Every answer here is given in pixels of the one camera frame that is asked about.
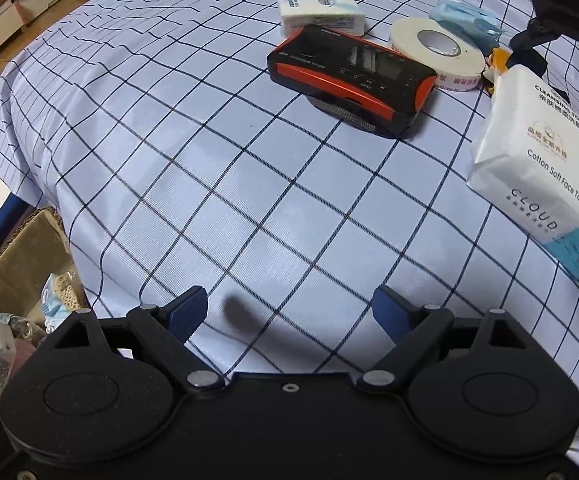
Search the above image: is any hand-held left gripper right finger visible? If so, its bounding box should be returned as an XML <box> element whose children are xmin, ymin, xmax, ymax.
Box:
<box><xmin>357</xmin><ymin>285</ymin><xmax>543</xmax><ymax>395</ymax></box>

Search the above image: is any blue checked bed sheet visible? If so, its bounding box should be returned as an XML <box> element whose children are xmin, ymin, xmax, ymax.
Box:
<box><xmin>0</xmin><ymin>0</ymin><xmax>579</xmax><ymax>466</ymax></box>

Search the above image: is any black orange radio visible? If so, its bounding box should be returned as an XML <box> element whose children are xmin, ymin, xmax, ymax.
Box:
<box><xmin>266</xmin><ymin>23</ymin><xmax>434</xmax><ymax>140</ymax></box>

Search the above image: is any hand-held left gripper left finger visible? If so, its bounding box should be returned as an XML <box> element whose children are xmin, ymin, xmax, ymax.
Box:
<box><xmin>39</xmin><ymin>285</ymin><xmax>226</xmax><ymax>397</ymax></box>

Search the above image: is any cardboard box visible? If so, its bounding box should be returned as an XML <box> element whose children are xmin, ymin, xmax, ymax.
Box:
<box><xmin>0</xmin><ymin>207</ymin><xmax>92</xmax><ymax>411</ymax></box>

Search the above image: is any white tape roll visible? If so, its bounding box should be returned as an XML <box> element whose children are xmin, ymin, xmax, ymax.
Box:
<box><xmin>388</xmin><ymin>16</ymin><xmax>485</xmax><ymax>95</ymax></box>

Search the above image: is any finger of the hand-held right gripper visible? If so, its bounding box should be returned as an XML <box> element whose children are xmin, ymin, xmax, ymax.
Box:
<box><xmin>510</xmin><ymin>25</ymin><xmax>563</xmax><ymax>80</ymax></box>

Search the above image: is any white face towel pack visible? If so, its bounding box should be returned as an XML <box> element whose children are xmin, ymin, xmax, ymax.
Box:
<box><xmin>466</xmin><ymin>64</ymin><xmax>579</xmax><ymax>285</ymax></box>

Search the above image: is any yellow black toy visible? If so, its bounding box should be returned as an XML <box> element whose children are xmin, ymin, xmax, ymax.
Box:
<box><xmin>483</xmin><ymin>47</ymin><xmax>513</xmax><ymax>97</ymax></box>

